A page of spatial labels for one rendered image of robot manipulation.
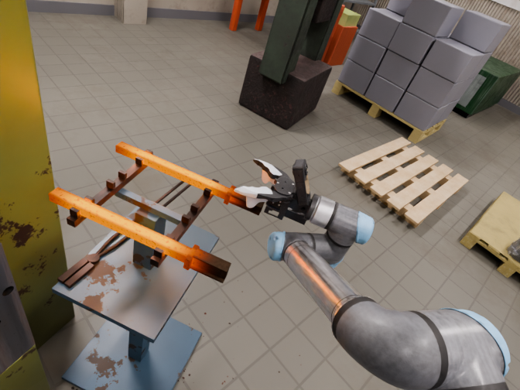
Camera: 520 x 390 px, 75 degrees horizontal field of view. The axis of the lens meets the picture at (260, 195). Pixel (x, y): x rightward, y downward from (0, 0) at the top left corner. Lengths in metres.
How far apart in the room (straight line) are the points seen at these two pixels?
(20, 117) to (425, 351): 0.94
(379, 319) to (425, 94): 3.74
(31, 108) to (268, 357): 1.37
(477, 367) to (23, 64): 1.02
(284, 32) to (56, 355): 2.62
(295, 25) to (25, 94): 2.36
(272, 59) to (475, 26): 2.28
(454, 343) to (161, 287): 0.73
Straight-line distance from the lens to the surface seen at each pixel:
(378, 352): 0.58
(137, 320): 0.98
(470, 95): 5.99
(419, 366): 0.58
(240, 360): 1.71
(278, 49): 3.10
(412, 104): 4.26
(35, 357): 1.26
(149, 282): 1.04
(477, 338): 0.66
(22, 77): 0.95
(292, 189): 0.85
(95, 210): 0.84
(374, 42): 4.40
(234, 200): 0.93
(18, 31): 0.91
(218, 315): 1.78
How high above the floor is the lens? 1.54
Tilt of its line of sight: 39 degrees down
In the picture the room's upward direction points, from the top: 20 degrees clockwise
